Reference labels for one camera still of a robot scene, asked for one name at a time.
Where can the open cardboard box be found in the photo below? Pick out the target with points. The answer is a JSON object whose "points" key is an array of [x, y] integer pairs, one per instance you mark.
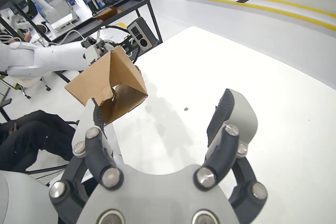
{"points": [[106, 13]]}

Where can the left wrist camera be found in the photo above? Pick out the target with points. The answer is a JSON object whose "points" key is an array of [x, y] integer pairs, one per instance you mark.
{"points": [[140, 33]]}

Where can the black metal rack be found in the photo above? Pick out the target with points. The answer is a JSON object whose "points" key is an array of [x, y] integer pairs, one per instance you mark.
{"points": [[136, 3]]}

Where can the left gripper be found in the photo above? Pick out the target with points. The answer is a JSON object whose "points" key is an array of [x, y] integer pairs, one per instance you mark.
{"points": [[92, 54]]}

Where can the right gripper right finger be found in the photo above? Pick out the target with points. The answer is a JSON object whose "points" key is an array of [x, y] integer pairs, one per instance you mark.
{"points": [[242, 114]]}

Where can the small brown carton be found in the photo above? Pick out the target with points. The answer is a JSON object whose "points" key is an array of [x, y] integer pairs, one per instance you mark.
{"points": [[99, 78]]}

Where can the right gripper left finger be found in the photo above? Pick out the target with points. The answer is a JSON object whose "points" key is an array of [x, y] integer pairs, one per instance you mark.
{"points": [[92, 149]]}

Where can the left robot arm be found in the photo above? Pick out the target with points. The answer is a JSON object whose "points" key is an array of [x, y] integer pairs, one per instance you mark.
{"points": [[47, 58]]}

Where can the robot body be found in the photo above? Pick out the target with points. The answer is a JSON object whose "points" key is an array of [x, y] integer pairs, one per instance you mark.
{"points": [[21, 198]]}

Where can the person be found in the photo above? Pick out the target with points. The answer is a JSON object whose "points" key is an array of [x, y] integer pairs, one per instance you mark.
{"points": [[8, 36], [31, 135]]}

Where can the office chair with castors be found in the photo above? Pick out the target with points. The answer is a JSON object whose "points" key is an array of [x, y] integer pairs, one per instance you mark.
{"points": [[29, 82]]}

